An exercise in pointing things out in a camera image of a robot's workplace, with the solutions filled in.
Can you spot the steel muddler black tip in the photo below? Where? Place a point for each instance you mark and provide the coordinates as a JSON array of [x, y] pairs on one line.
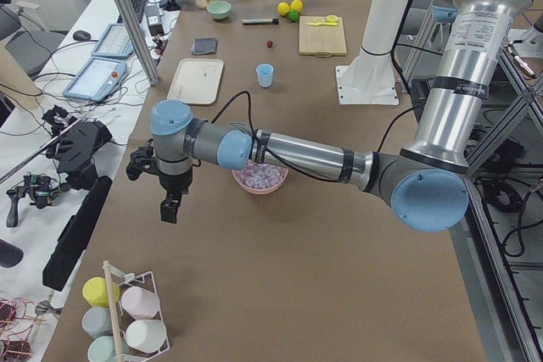
[[271, 21]]

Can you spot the pink bowl of ice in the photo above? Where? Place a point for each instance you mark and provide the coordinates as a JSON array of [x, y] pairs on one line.
[[260, 179]]

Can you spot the blue teach pendant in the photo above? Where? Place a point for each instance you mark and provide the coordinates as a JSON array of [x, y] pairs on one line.
[[114, 43], [96, 80]]

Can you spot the white cup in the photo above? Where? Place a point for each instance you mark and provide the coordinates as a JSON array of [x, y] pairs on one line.
[[146, 336]]

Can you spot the cream rabbit tray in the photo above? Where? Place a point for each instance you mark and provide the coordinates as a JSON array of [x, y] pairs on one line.
[[196, 81]]

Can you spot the yellow plastic knife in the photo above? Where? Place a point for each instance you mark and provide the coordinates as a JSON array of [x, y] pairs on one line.
[[322, 23]]

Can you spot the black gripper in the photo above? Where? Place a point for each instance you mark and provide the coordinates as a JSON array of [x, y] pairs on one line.
[[175, 184]]

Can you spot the white wire cup rack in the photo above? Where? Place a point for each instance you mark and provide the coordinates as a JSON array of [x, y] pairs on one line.
[[117, 281]]

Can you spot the pink cup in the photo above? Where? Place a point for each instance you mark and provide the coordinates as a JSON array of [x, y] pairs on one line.
[[140, 303]]

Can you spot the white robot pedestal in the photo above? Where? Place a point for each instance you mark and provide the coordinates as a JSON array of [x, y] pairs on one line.
[[370, 78]]

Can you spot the green lime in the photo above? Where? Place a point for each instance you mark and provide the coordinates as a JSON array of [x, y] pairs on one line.
[[293, 16]]

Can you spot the wooden cutting board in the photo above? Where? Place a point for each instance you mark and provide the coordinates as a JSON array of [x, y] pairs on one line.
[[321, 40]]

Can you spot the grey cup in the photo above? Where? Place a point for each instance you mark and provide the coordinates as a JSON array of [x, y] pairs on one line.
[[96, 322]]

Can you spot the grey folded cloth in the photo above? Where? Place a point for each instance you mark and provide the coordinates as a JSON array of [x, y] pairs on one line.
[[204, 46]]

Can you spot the aluminium frame post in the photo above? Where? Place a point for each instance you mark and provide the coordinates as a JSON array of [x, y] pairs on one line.
[[137, 38]]

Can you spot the black computer mouse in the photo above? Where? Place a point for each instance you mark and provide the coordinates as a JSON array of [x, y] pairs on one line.
[[82, 36]]

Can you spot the yellow lemon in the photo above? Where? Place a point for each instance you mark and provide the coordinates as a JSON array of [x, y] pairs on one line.
[[297, 6], [283, 9]]

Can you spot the black long bar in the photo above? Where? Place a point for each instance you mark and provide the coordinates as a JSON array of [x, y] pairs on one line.
[[75, 236]]

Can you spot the light blue plastic cup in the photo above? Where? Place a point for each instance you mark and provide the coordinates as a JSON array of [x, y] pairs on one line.
[[265, 73]]

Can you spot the mint green bowl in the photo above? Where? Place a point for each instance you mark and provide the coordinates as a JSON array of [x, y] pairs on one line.
[[219, 10]]

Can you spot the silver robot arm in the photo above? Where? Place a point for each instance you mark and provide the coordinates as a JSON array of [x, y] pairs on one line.
[[423, 184]]

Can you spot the mint green cup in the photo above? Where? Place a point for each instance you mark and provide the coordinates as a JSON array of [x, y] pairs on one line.
[[102, 349]]

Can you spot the yellow cup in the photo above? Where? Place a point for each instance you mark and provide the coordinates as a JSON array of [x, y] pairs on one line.
[[95, 292]]

